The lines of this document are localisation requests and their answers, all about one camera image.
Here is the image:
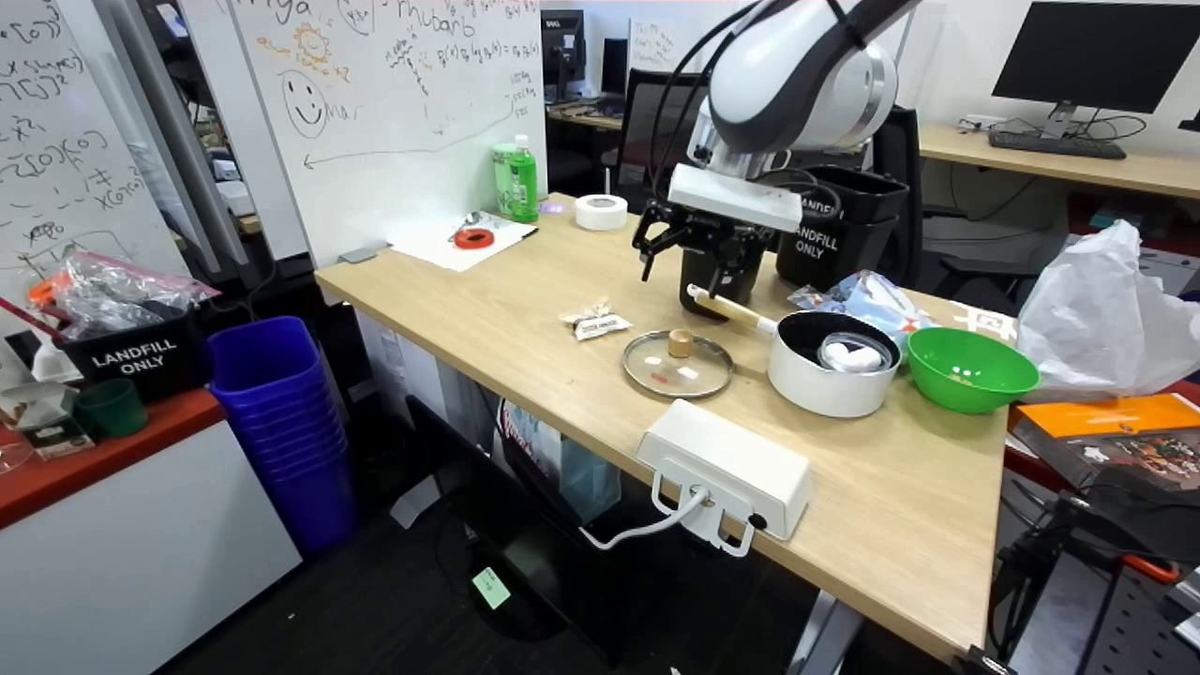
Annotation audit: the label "white cabinet with red top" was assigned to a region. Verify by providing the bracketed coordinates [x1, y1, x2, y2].
[0, 383, 310, 675]

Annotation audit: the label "dark green cup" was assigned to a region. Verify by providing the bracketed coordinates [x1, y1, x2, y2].
[76, 374, 148, 441]

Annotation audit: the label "green plastic bowl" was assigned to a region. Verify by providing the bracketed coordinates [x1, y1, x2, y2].
[905, 321, 1042, 414]

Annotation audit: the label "clear plastic bag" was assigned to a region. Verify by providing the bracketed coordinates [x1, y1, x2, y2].
[787, 266, 921, 347]

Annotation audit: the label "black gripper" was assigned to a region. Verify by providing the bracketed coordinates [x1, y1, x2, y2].
[672, 203, 801, 321]

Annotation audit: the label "large whiteboard with smiley drawing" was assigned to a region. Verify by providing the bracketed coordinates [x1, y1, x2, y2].
[222, 0, 550, 268]

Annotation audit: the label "dark magazine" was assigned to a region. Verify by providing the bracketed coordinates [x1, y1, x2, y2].
[1008, 428, 1200, 566]

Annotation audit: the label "large white plastic bag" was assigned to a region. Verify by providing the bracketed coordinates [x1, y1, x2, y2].
[1017, 216, 1200, 401]

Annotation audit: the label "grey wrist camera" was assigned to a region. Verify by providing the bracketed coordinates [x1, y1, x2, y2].
[662, 159, 805, 237]

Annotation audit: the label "white tape roll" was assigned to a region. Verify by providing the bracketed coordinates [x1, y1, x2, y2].
[568, 191, 633, 232]

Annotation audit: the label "green paper label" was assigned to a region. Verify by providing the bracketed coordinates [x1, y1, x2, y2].
[468, 562, 516, 612]

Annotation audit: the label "black landfill bin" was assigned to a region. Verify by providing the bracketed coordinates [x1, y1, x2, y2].
[60, 307, 215, 403]

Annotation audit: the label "large black computer monitor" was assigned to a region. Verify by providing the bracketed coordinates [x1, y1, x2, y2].
[986, 0, 1200, 159]

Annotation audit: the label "white power cable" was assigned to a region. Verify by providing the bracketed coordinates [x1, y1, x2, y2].
[575, 472, 761, 562]

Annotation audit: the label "crumpled clear plastic bags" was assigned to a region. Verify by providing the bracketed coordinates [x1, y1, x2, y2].
[23, 244, 222, 344]

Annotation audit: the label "wooden office desk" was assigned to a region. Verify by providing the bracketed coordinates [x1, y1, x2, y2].
[915, 119, 1200, 203]

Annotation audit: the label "whiteboard with dense writing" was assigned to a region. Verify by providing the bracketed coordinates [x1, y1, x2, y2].
[0, 0, 191, 302]

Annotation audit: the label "white cloth in pot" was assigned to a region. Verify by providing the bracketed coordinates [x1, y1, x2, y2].
[818, 331, 892, 374]

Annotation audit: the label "blue plastic bin stack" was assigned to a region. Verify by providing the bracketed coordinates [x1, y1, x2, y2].
[202, 309, 366, 559]

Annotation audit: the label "white power box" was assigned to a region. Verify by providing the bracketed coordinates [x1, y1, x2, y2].
[633, 398, 818, 548]

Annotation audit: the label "white plate with red item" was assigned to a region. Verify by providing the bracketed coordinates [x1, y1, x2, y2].
[392, 204, 538, 278]

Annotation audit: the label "whiteboard behind small monitor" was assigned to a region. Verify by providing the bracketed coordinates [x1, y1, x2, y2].
[622, 9, 705, 76]

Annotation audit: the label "silver pan with wooden handle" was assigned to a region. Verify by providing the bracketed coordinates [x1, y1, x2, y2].
[617, 324, 740, 403]

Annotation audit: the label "black bin holding white paper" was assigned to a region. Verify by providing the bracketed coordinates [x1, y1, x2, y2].
[776, 164, 915, 288]

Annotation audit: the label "orange book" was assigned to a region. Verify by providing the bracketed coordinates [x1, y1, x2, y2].
[1011, 389, 1200, 441]

